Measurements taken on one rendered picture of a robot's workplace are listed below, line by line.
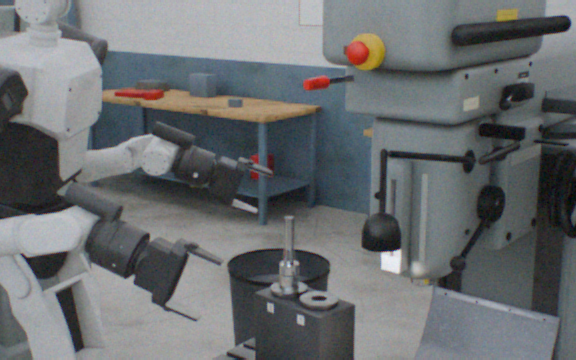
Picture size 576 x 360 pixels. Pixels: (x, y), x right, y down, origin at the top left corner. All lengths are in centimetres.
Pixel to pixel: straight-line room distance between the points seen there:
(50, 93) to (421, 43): 68
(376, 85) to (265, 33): 578
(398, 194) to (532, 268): 57
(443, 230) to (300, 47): 556
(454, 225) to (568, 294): 52
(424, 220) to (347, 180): 537
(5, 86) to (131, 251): 35
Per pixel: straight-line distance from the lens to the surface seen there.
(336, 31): 145
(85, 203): 143
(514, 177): 172
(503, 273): 204
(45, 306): 172
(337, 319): 189
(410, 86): 149
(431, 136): 152
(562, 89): 193
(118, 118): 876
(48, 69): 157
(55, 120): 159
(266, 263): 397
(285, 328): 193
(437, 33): 137
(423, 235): 157
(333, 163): 696
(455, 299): 211
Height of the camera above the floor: 187
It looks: 14 degrees down
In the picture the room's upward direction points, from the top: straight up
